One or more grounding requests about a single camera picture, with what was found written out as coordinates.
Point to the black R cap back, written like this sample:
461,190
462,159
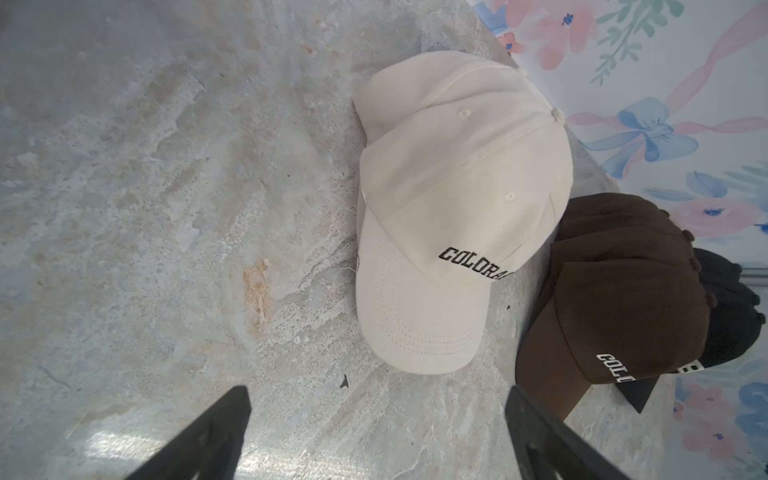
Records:
726,324

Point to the cream Colorado cap back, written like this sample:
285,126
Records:
427,80

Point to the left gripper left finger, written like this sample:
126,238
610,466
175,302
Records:
207,449

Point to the brown Colorado cap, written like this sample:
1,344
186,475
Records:
623,302

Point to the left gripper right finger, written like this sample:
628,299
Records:
546,448

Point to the cream colorado cap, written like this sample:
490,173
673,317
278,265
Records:
454,198
427,80

